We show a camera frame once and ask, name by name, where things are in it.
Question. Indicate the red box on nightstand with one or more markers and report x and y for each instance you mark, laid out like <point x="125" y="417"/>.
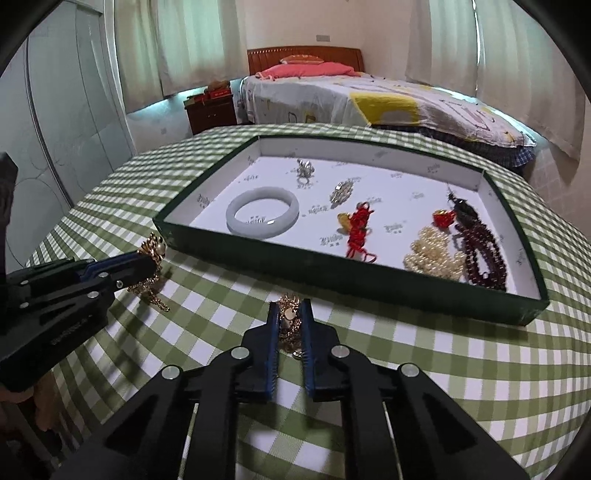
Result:
<point x="214" y="90"/>

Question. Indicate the gold chain brooch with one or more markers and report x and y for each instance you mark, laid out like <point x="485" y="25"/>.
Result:
<point x="290" y="325"/>

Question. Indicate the orange patterned pillow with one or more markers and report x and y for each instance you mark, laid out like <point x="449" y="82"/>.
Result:
<point x="301" y="59"/>

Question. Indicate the small red bead ornament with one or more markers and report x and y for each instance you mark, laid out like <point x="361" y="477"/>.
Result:
<point x="443" y="219"/>

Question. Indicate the pink pillow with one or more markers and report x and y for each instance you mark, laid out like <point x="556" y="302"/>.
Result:
<point x="281" y="71"/>

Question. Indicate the dark wooden nightstand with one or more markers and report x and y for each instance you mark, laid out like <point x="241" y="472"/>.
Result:
<point x="204" y="116"/>

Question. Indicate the slim silver brooch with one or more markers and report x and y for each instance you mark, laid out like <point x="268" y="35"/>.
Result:
<point x="342" y="191"/>

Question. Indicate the bed with patterned sheet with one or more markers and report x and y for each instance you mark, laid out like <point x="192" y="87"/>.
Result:
<point x="369" y="101"/>

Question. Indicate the white curtain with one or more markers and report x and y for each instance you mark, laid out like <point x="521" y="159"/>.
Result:
<point x="166" y="47"/>
<point x="494" y="51"/>

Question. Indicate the green checkered tablecloth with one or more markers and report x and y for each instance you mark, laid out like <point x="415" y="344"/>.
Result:
<point x="528" y="387"/>

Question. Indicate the glass sliding wardrobe door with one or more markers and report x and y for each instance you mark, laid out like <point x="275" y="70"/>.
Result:
<point x="60" y="123"/>

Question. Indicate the person left hand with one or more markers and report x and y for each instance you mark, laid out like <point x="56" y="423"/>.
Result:
<point x="45" y="397"/>

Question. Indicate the green tray white lining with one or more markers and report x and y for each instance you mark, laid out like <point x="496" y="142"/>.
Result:
<point x="481" y="267"/>

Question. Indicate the wooden headboard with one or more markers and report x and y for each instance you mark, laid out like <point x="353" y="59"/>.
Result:
<point x="262" y="58"/>

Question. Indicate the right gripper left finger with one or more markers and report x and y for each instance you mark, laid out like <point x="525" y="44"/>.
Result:
<point x="184" y="421"/>

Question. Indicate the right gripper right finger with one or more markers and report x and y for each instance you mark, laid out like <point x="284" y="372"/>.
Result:
<point x="398" y="423"/>

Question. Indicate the left white curtain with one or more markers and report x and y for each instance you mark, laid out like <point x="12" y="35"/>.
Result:
<point x="166" y="47"/>

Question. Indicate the pale jade bangle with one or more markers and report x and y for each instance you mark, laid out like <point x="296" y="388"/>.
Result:
<point x="262" y="213"/>

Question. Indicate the right white curtain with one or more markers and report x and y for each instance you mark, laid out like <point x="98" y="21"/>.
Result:
<point x="494" y="51"/>

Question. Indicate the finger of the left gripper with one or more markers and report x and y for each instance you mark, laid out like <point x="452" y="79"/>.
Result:
<point x="124" y="270"/>
<point x="37" y="297"/>

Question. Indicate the red knot gold charm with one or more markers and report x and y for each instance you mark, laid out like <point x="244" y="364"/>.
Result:
<point x="356" y="226"/>

